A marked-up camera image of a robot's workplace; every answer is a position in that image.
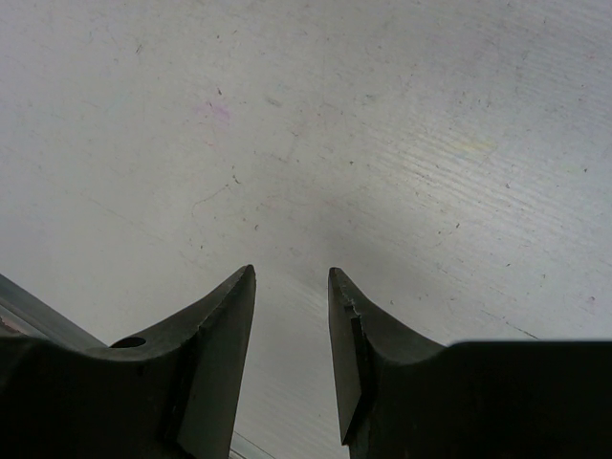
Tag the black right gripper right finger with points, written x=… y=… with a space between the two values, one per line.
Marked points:
x=402 y=395

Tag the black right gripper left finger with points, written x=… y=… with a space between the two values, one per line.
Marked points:
x=143 y=392

